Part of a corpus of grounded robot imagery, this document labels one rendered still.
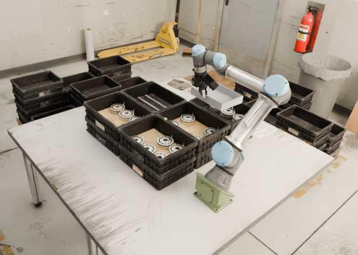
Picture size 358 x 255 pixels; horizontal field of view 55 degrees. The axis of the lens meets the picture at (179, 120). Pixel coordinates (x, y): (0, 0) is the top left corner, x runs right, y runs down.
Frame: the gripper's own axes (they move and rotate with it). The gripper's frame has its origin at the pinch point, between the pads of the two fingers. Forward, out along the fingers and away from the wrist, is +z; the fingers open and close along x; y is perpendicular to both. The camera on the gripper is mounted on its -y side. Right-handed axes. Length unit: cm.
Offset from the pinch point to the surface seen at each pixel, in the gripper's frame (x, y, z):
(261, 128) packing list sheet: -41, -14, 52
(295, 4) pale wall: -267, 91, 73
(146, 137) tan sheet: 39.0, 17.6, 15.0
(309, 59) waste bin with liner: -225, 42, 115
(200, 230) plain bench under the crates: 61, -48, 22
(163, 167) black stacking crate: 52, -14, 7
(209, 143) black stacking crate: 16.2, -14.7, 18.9
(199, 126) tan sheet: 3.7, 5.4, 25.4
